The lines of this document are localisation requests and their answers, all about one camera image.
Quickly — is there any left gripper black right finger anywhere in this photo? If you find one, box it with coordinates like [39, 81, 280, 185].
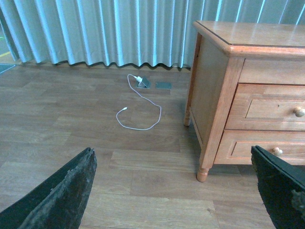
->
[251, 146, 305, 229]

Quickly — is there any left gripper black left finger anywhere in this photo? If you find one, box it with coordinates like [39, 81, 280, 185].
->
[0, 147, 97, 229]

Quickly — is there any wooden drawer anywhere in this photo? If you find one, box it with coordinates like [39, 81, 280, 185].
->
[214, 130, 305, 165]
[225, 83, 305, 131]

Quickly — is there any white floor charger plug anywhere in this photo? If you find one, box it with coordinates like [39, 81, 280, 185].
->
[135, 76, 142, 83]

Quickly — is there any wooden nightstand cabinet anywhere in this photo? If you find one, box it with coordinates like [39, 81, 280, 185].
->
[184, 21, 305, 182]

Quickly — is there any grey floor plate at left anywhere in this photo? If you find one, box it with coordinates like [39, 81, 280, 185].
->
[0, 63, 16, 74]

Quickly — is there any open grey floor socket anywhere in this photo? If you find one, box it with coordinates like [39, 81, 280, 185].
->
[137, 77, 151, 88]

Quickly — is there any closed grey floor socket cover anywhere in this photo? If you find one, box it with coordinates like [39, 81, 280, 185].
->
[155, 82, 172, 89]

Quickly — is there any light grey pleated curtain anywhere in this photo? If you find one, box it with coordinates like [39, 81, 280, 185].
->
[0, 0, 305, 67]

